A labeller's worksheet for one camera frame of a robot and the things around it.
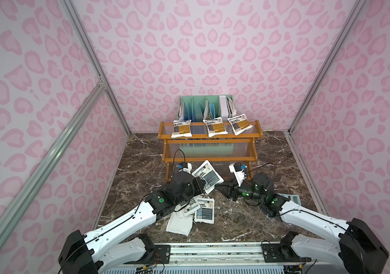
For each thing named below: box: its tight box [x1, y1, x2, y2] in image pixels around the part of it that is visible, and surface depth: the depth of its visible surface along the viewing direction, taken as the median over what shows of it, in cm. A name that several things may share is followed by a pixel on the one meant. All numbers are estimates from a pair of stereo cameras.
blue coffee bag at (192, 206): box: [182, 197, 201, 217], surface depth 86 cm
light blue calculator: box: [277, 192, 302, 207], surface depth 89 cm
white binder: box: [218, 95, 229, 122], surface depth 100 cm
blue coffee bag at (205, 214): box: [194, 197, 215, 225], surface depth 86 cm
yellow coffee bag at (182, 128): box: [171, 119, 193, 139], surface depth 81 cm
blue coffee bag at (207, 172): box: [191, 159, 225, 195], surface depth 77 cm
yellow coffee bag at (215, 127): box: [202, 116, 229, 138], surface depth 81 cm
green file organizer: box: [175, 95, 237, 123], surface depth 105 cm
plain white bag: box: [165, 204, 194, 237], surface depth 83 cm
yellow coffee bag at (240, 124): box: [227, 113, 253, 136], surface depth 83 cm
